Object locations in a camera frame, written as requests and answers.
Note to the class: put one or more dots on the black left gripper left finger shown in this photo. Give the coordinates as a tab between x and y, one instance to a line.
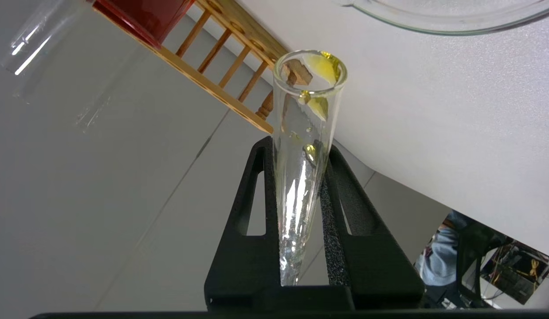
243	266

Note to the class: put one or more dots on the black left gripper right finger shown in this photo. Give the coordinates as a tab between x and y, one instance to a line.
372	266

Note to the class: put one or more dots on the test tube with yellow pigment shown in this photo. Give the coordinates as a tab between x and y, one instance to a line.
301	177

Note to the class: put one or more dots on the test tube with blue pigment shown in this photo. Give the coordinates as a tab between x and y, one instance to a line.
35	40

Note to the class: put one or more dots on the wooden test tube rack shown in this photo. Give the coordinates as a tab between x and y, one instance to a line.
212	86

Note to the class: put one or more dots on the person in blue clothing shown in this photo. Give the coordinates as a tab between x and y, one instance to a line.
441	259

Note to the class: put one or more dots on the black chair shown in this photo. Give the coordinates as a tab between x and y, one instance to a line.
476	248

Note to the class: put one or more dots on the clear glass beaker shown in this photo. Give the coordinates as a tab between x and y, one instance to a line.
456	24

